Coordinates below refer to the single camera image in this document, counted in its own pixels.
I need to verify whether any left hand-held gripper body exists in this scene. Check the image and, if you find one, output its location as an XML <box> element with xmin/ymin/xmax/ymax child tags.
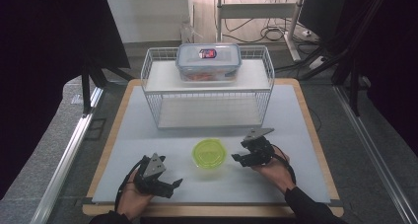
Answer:
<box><xmin>133</xmin><ymin>152</ymin><xmax>174</xmax><ymax>199</ymax></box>

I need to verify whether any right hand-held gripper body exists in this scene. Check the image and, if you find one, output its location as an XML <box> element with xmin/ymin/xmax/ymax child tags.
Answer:
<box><xmin>240</xmin><ymin>127</ymin><xmax>276</xmax><ymax>168</ymax></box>

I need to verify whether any green round lidded container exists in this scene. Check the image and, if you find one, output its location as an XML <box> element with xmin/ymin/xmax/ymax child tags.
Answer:
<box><xmin>191</xmin><ymin>137</ymin><xmax>229</xmax><ymax>170</ymax></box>

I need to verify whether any white wire two-tier rack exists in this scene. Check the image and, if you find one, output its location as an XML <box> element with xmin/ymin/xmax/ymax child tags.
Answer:
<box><xmin>140</xmin><ymin>45</ymin><xmax>276</xmax><ymax>130</ymax></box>

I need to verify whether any clear rectangular food container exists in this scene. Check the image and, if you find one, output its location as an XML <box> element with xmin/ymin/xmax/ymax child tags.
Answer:
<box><xmin>174</xmin><ymin>42</ymin><xmax>244</xmax><ymax>83</ymax></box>

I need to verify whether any person's right hand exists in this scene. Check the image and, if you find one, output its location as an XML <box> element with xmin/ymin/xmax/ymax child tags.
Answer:
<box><xmin>250</xmin><ymin>146</ymin><xmax>297</xmax><ymax>195</ymax></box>

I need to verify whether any person's left hand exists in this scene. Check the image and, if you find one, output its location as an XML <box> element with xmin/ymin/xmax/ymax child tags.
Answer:
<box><xmin>115</xmin><ymin>169</ymin><xmax>156</xmax><ymax>222</ymax></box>

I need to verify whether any white table mat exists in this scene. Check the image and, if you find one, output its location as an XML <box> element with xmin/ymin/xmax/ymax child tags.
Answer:
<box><xmin>92</xmin><ymin>83</ymin><xmax>331</xmax><ymax>205</ymax></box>

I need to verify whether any white power strip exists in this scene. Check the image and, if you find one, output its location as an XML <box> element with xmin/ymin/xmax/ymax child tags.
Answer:
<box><xmin>309</xmin><ymin>55</ymin><xmax>327</xmax><ymax>71</ymax></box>

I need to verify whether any black metal stand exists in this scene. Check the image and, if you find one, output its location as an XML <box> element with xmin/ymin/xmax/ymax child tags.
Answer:
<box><xmin>297</xmin><ymin>0</ymin><xmax>388</xmax><ymax>117</ymax></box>
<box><xmin>79</xmin><ymin>54</ymin><xmax>134</xmax><ymax>117</ymax></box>

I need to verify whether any clear plastic bottle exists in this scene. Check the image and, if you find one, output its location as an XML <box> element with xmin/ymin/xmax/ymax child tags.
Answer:
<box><xmin>179</xmin><ymin>19</ymin><xmax>205</xmax><ymax>48</ymax></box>

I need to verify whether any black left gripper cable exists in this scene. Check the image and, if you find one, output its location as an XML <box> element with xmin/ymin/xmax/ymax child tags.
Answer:
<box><xmin>113</xmin><ymin>158</ymin><xmax>146</xmax><ymax>213</ymax></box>

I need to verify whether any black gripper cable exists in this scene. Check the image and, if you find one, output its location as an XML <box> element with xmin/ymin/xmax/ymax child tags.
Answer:
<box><xmin>113</xmin><ymin>158</ymin><xmax>146</xmax><ymax>213</ymax></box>
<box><xmin>271</xmin><ymin>144</ymin><xmax>298</xmax><ymax>187</ymax></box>

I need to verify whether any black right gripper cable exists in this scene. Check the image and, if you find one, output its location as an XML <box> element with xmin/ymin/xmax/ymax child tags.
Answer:
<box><xmin>271</xmin><ymin>144</ymin><xmax>298</xmax><ymax>187</ymax></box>

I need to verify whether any aluminium rail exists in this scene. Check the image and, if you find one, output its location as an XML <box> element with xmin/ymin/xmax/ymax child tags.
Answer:
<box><xmin>332</xmin><ymin>84</ymin><xmax>418</xmax><ymax>224</ymax></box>
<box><xmin>30</xmin><ymin>87</ymin><xmax>105</xmax><ymax>224</ymax></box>

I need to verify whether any tangle of floor cables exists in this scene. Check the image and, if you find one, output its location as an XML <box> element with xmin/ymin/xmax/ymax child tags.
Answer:
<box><xmin>222</xmin><ymin>0</ymin><xmax>321</xmax><ymax>44</ymax></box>

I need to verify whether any white metal desk frame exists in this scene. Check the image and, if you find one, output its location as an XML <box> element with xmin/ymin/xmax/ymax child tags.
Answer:
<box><xmin>214</xmin><ymin>0</ymin><xmax>308</xmax><ymax>63</ymax></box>

